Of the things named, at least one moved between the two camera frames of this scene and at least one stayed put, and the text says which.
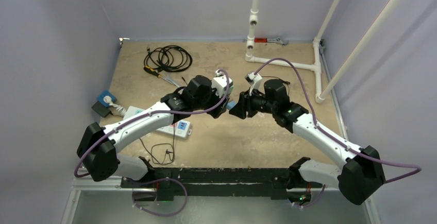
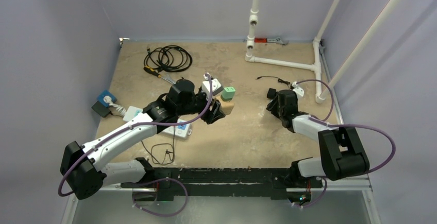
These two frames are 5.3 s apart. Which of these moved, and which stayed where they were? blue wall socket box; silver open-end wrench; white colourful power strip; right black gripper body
Moved: right black gripper body
Stayed: blue wall socket box; white colourful power strip; silver open-end wrench
